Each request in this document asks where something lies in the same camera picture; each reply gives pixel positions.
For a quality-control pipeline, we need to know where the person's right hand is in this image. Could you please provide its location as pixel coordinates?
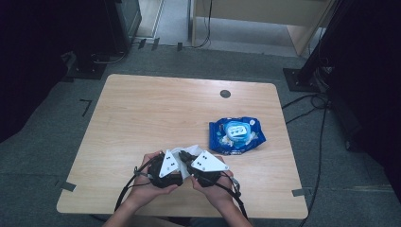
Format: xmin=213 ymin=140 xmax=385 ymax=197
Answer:
xmin=190 ymin=171 xmax=235 ymax=209

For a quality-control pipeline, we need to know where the light wooden furniture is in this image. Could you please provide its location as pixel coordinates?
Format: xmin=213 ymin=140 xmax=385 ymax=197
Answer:
xmin=190 ymin=0 xmax=337 ymax=57

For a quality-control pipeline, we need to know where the right hand-held gripper cable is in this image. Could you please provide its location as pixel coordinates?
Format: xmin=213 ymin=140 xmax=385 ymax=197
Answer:
xmin=217 ymin=171 xmax=250 ymax=220

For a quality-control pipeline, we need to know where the person's left hand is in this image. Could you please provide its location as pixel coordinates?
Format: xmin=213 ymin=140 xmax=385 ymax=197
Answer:
xmin=129 ymin=151 xmax=178 ymax=206

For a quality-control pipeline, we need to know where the blue wet wipe packet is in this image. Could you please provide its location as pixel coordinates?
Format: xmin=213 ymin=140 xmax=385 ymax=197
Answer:
xmin=208 ymin=116 xmax=267 ymax=156

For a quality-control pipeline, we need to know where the long black floor cable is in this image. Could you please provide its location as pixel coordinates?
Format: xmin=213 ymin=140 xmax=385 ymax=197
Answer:
xmin=297 ymin=103 xmax=329 ymax=227

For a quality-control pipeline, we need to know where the dark curtain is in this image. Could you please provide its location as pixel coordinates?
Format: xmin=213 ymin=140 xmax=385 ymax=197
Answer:
xmin=327 ymin=0 xmax=401 ymax=202
xmin=0 ymin=0 xmax=108 ymax=143

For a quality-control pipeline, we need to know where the looped black floor cable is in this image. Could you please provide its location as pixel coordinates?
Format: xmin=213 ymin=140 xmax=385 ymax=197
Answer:
xmin=281 ymin=93 xmax=331 ymax=126

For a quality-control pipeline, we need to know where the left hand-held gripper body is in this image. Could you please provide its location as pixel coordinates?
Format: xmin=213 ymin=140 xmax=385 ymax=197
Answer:
xmin=147 ymin=148 xmax=184 ymax=189

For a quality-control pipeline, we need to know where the black metal stand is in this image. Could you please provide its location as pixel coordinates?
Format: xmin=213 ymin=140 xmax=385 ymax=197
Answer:
xmin=282 ymin=0 xmax=351 ymax=94

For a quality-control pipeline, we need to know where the white wet wipe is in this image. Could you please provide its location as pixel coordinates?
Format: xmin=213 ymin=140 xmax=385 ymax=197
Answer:
xmin=169 ymin=144 xmax=204 ymax=181

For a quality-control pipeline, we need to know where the hanging black cable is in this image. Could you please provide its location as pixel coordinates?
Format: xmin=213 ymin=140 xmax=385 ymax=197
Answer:
xmin=192 ymin=0 xmax=213 ymax=50

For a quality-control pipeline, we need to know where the left hand-held gripper cable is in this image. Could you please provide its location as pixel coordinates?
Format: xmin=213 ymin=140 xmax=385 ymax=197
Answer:
xmin=113 ymin=155 xmax=159 ymax=213

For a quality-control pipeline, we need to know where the grey floor cable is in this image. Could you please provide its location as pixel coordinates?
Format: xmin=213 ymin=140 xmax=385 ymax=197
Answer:
xmin=91 ymin=46 xmax=131 ymax=65

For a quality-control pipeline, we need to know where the black stand base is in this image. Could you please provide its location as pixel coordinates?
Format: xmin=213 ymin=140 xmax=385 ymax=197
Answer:
xmin=64 ymin=51 xmax=108 ymax=80

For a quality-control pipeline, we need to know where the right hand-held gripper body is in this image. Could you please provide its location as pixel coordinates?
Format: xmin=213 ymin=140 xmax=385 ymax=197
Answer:
xmin=187 ymin=150 xmax=230 ymax=187

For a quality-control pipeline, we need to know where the black cabinet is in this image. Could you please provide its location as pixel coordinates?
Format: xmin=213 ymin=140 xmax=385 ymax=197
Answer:
xmin=103 ymin=0 xmax=143 ymax=55

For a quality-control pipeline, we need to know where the hand-held gripper cable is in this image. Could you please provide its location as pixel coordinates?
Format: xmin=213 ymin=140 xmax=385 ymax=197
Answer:
xmin=217 ymin=171 xmax=250 ymax=220
xmin=113 ymin=155 xmax=159 ymax=213

